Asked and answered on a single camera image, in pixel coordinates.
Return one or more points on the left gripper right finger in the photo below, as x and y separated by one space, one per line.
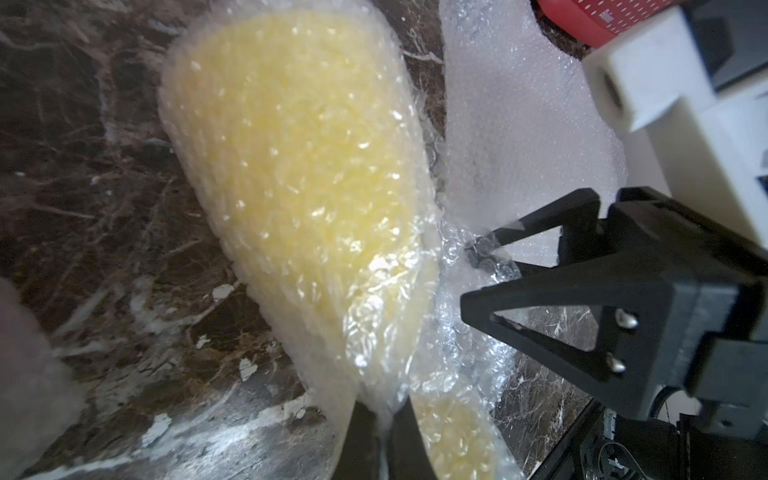
406 453

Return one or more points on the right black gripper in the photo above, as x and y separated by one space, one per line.
677 301

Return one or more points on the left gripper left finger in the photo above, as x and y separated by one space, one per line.
361 453

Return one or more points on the clear bubble wrap sheet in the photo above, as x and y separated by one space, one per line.
521 128

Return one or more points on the yellow bubble glass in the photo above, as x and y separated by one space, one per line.
296 124

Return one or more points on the pink bubble wrapped glass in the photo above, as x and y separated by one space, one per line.
39 398

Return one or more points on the red toaster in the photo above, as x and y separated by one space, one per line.
596 22

